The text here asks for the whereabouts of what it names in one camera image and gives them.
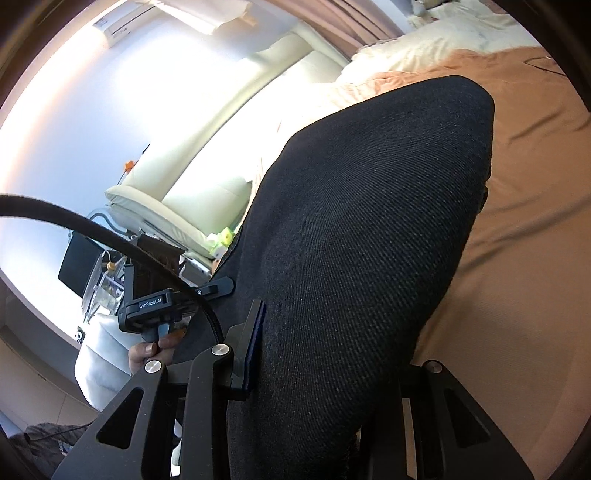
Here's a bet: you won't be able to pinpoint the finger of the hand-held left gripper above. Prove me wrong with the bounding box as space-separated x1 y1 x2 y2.
178 278 235 309

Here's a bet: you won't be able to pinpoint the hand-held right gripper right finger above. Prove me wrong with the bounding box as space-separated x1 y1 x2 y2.
358 360 536 480

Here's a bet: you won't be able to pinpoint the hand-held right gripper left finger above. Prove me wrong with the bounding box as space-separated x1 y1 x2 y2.
51 299 267 480

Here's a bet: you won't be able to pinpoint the black denim pants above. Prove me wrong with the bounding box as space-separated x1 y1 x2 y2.
173 74 496 480

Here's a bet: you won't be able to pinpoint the person's left hand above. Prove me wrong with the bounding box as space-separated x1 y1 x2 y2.
128 330 185 376

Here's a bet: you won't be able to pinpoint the clear plastic container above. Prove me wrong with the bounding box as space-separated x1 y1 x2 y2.
83 254 126 319

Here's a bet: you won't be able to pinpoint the white quilted cloth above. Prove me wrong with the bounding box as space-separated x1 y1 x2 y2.
74 318 139 411

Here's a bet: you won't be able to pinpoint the black monitor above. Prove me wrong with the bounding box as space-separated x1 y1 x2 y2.
58 235 109 301

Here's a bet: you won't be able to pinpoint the cream padded sofa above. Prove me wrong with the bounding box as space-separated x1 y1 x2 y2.
104 23 349 273

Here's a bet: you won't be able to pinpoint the dark grey cloth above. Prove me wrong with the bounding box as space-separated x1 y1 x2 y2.
23 408 98 467

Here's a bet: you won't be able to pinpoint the orange fleece blanket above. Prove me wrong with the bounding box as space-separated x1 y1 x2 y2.
323 46 591 462

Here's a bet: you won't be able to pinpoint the white air conditioner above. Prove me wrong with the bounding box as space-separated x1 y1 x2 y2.
92 4 167 49

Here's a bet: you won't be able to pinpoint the pink curtain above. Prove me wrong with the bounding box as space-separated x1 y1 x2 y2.
318 0 407 61

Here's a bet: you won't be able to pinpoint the cream blanket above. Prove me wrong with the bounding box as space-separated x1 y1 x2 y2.
335 0 550 88

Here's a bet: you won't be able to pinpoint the black cable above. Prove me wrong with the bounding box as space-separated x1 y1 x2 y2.
0 194 225 347

